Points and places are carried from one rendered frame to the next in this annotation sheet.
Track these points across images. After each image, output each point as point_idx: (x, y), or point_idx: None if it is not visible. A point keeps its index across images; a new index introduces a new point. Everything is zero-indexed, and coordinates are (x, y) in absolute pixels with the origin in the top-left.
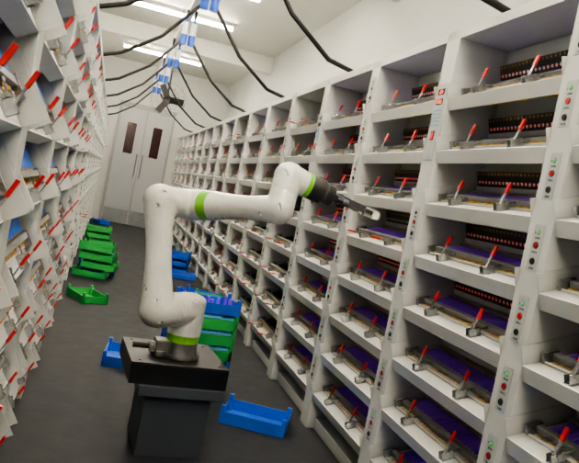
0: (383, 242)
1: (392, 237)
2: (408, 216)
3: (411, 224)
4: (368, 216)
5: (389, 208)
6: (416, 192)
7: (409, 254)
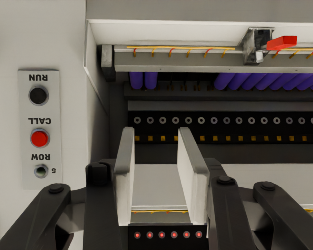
0: (271, 34)
1: (267, 67)
2: None
3: (59, 126)
4: (184, 145)
5: (293, 165)
6: (77, 239)
7: (25, 18)
